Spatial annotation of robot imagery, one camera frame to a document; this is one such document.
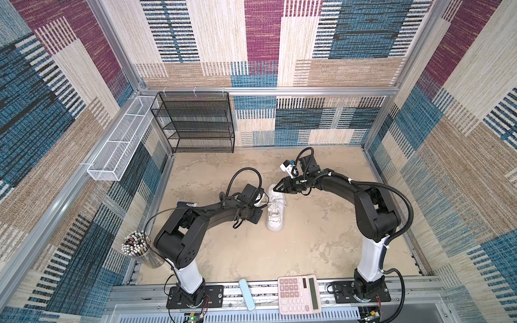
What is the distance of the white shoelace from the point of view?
0.87 m

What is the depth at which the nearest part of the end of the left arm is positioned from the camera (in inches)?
27.5

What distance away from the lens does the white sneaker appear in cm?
87
